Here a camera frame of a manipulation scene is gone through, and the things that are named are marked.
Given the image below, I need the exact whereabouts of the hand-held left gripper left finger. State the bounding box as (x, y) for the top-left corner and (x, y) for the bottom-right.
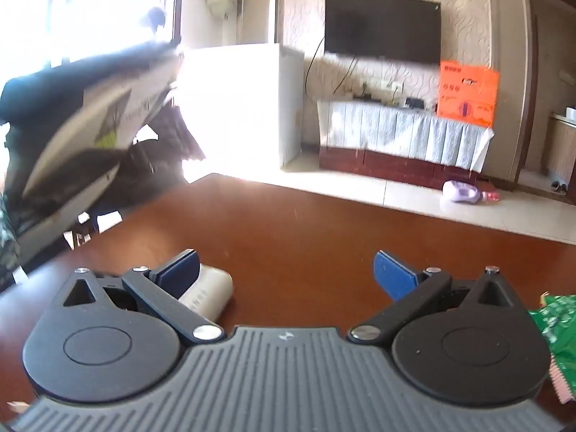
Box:
(50, 248), (224, 345)

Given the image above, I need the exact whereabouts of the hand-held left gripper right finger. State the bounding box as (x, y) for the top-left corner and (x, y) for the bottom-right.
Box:
(347, 249), (532, 343)

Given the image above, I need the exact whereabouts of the green snack bag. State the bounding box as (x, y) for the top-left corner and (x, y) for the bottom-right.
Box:
(527, 294), (576, 405)

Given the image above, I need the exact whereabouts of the white rectangular device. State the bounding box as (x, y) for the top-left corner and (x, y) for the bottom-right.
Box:
(177, 265), (234, 320)

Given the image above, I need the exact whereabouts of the purple detergent bottle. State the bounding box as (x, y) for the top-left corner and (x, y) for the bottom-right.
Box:
(442, 180), (489, 203)

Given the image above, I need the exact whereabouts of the dark wooden television cabinet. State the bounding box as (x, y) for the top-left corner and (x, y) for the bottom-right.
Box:
(319, 144), (482, 190)

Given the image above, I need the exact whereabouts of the white patterned cabinet cloth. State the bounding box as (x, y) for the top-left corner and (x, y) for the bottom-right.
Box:
(316, 99), (495, 172)

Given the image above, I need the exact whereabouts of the white chest freezer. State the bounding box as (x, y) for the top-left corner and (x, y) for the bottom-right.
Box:
(180, 42), (306, 172)

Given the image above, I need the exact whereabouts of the orange cardboard gift box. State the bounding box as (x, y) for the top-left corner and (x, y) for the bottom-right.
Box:
(436, 60), (500, 126)

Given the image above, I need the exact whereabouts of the wooden kitchen counter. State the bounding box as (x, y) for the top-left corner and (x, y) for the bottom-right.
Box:
(542, 112), (576, 176)

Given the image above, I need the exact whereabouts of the black wall television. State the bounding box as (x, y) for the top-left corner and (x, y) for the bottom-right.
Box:
(324, 0), (442, 64)

